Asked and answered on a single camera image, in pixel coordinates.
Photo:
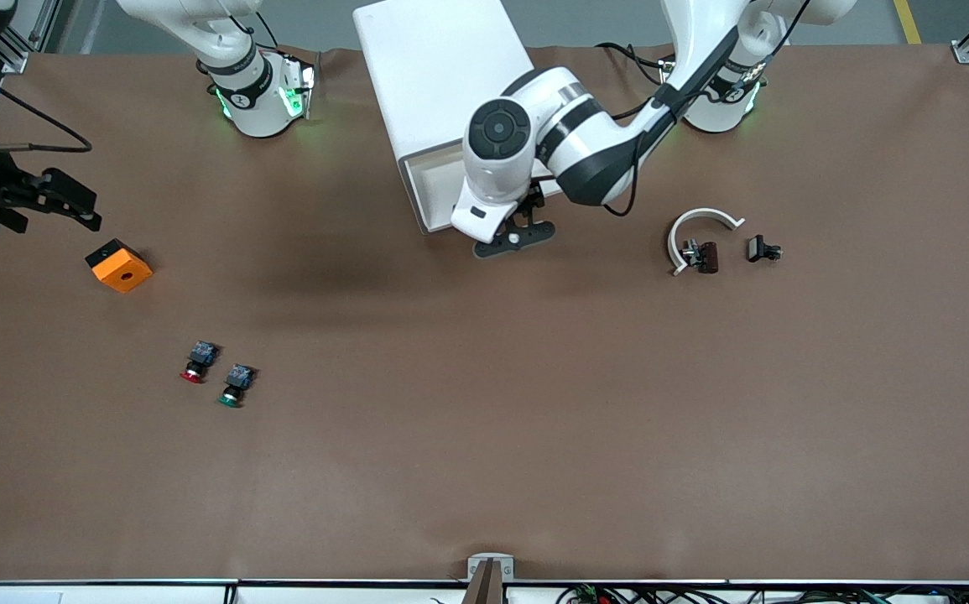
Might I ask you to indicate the red push button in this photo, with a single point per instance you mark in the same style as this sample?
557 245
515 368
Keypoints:
197 362

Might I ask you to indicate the small brown component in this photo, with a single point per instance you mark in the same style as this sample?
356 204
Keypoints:
706 257

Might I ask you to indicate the orange button box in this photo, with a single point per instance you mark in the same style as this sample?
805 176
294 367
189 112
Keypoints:
121 268

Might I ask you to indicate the white curved plastic piece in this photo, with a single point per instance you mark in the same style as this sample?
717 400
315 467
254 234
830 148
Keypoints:
702 214

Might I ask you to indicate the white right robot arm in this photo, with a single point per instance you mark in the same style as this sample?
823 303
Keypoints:
253 101

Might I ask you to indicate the green push button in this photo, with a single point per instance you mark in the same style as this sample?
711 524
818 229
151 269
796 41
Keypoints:
235 387

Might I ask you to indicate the small black component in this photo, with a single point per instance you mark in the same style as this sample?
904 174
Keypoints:
759 248

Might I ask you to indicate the brown paper table cover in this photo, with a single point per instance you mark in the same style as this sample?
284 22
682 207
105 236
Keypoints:
484 419

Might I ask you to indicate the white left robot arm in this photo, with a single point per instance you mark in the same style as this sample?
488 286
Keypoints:
585 151

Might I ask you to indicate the white table edge rail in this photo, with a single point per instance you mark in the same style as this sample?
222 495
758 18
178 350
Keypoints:
115 591

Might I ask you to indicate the metal edge bracket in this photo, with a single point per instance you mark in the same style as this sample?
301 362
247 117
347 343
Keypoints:
490 570

